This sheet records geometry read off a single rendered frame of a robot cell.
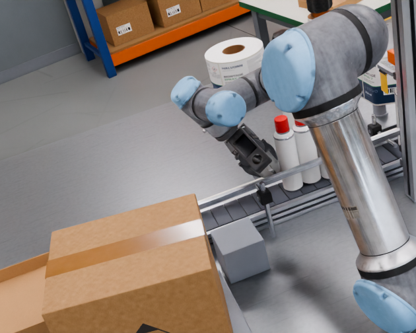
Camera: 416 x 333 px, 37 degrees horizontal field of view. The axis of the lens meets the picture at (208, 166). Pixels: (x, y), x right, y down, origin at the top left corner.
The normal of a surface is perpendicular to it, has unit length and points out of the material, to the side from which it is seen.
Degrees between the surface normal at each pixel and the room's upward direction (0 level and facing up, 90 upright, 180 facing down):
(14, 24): 90
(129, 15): 90
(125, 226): 0
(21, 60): 90
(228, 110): 81
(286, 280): 0
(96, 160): 0
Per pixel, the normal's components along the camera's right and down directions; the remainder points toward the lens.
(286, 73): -0.86, 0.33
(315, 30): 0.00, -0.63
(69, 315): 0.14, 0.50
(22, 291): -0.22, -0.82
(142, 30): 0.46, 0.38
